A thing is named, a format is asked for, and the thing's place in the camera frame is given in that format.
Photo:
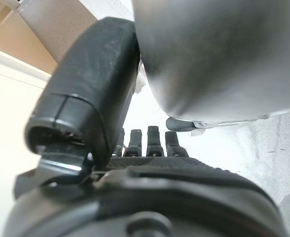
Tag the white counter cabinet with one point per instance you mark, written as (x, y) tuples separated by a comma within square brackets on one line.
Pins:
[(11, 37)]

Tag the silver left robot leg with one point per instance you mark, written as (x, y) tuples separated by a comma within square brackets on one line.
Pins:
[(209, 49)]

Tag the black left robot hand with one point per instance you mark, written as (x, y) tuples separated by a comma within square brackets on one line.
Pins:
[(90, 74)]

